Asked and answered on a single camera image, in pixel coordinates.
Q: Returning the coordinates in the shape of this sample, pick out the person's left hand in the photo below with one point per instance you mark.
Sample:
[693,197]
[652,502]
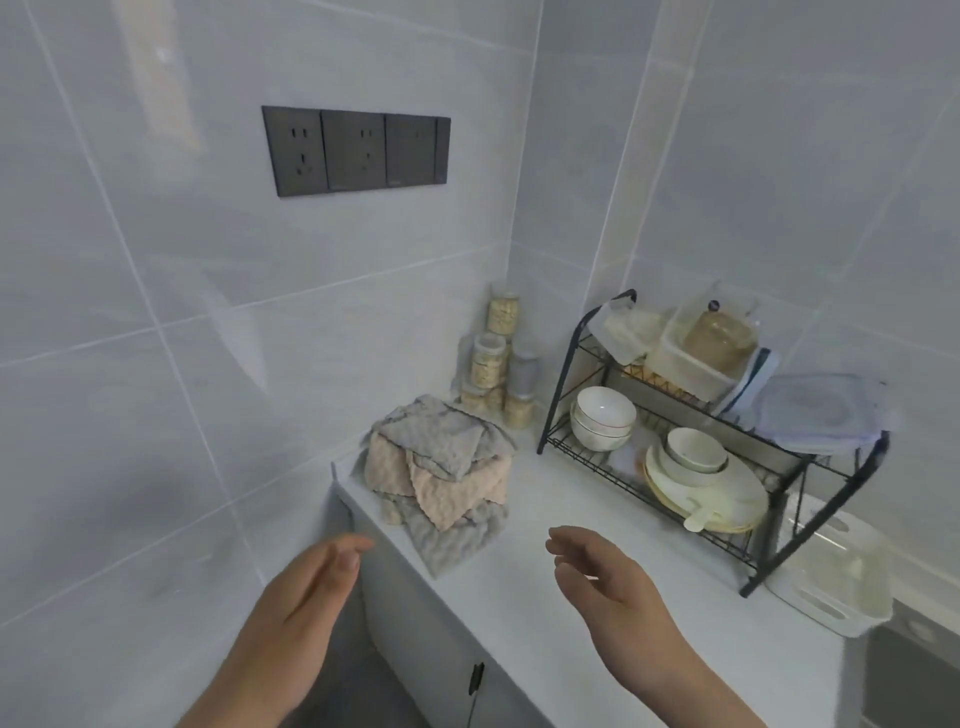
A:
[300,622]

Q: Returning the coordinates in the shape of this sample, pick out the person's right hand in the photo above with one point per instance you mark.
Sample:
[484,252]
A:
[637,622]

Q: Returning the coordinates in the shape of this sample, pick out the pile of fluffy cloths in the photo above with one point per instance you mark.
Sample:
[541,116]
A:
[442,457]

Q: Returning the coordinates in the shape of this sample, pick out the pale green rice paddle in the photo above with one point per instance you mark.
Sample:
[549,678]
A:
[705,517]

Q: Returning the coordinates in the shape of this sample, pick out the small bowls on plates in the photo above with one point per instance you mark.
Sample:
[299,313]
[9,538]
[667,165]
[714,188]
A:
[660,495]

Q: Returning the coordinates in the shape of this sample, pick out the small white bowl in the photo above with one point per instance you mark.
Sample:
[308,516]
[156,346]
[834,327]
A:
[675,476]
[696,446]

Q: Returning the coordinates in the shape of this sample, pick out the white plastic basket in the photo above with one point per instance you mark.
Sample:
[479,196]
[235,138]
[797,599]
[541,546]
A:
[832,577]

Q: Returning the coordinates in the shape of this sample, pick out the small clear jar of oats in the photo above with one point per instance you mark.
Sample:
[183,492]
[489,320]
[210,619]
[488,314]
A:
[519,412]

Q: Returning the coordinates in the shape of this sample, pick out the grey plastic lid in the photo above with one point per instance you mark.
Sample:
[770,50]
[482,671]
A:
[750,390]

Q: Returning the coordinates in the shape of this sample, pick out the large clear food container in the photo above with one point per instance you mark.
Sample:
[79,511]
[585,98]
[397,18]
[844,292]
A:
[682,367]

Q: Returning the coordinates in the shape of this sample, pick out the clear jar grey contents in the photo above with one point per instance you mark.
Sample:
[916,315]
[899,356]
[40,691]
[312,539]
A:
[523,375]

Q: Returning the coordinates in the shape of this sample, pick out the short clear plastic jar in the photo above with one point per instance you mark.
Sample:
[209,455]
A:
[476,399]

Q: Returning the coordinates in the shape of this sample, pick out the blue rimmed container lid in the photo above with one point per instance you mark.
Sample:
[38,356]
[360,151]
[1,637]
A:
[817,412]

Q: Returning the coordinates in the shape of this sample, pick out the grey kitchen sink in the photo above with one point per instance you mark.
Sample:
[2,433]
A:
[915,675]

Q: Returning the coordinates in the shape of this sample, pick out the clear plastic food container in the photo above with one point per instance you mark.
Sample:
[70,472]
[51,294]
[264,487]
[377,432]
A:
[626,334]

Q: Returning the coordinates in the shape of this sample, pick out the tan lid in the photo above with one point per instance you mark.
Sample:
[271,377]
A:
[720,341]

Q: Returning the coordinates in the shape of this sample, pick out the narrow black switch panel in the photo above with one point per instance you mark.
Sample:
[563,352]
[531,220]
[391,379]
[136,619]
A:
[442,150]

